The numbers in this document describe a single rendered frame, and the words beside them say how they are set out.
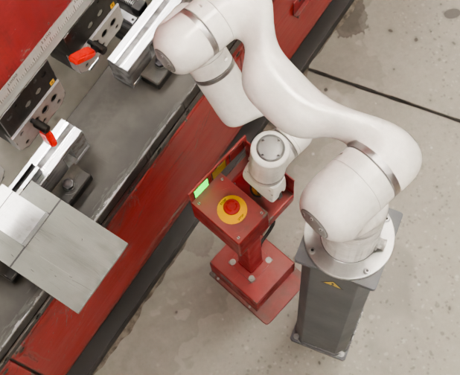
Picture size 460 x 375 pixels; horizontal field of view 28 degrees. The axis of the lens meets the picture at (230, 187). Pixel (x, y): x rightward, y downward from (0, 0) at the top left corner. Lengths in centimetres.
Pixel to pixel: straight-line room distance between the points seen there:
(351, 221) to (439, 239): 150
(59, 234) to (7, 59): 49
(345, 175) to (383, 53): 173
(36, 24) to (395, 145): 66
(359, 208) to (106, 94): 89
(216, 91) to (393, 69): 145
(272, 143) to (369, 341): 113
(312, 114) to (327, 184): 13
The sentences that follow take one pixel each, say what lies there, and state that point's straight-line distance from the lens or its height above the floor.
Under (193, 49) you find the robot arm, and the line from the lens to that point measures 163.
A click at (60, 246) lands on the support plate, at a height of 100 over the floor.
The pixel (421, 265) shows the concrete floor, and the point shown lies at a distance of 302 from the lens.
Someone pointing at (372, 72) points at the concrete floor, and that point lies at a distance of 324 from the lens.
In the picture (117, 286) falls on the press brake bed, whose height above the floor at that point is 38.
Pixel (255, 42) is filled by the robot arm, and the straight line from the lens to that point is 164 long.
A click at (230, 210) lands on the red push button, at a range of 219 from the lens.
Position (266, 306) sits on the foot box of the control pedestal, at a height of 1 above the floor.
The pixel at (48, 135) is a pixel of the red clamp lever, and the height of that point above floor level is 121.
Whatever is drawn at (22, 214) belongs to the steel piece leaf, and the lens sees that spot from 206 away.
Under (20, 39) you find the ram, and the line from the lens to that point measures 169.
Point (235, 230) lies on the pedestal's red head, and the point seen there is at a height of 78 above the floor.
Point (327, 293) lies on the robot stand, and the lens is 217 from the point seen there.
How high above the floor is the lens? 290
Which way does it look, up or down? 71 degrees down
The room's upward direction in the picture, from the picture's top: 9 degrees counter-clockwise
